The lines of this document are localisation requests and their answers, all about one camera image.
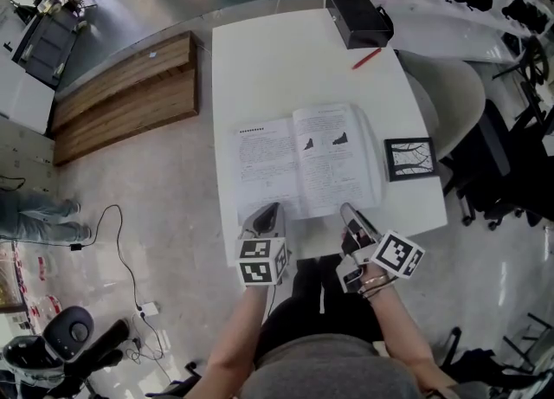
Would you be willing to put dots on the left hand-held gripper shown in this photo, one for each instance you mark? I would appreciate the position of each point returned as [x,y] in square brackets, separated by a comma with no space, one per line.
[259,263]

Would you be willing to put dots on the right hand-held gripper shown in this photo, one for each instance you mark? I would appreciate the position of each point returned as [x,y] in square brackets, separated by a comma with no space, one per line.
[396,254]

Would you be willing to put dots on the white paperback book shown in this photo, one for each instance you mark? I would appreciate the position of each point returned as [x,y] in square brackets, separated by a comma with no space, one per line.
[324,163]

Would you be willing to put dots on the person's left forearm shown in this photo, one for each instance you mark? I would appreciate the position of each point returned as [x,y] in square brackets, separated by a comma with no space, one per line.
[233,336]

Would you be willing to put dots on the person's right forearm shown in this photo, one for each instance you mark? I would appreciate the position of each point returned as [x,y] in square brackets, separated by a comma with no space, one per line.
[398,332]

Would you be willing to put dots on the person's black trousers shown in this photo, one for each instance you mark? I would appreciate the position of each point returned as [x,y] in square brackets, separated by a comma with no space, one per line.
[311,302]

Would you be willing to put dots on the black framed picture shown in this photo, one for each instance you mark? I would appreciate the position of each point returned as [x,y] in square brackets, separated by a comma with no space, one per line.
[411,159]

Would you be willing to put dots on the white power strip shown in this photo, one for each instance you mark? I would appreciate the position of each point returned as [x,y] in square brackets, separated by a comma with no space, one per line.
[149,309]

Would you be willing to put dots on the person's grey shirt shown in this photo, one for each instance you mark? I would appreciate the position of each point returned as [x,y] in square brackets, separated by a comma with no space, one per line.
[333,371]

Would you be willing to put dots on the black office chair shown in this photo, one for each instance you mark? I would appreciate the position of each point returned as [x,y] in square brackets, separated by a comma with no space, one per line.
[476,367]
[497,163]

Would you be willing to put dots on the beige shell chair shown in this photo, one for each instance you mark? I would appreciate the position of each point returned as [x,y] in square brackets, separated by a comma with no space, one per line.
[454,98]

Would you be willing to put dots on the red pen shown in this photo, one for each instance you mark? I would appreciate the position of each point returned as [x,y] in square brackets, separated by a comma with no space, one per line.
[367,58]

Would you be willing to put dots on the wooden step platform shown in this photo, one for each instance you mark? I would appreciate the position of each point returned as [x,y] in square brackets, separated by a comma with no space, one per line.
[125,98]

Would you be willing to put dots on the group of red label bottles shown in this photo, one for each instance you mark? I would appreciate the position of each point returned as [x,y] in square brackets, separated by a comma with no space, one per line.
[43,265]

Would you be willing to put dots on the black box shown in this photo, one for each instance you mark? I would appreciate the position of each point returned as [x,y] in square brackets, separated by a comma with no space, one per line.
[359,21]

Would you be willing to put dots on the white cabinet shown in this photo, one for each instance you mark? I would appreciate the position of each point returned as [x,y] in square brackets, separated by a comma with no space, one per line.
[26,98]

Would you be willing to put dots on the grey drawer cabinet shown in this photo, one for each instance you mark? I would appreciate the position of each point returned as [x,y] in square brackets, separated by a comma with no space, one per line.
[47,46]

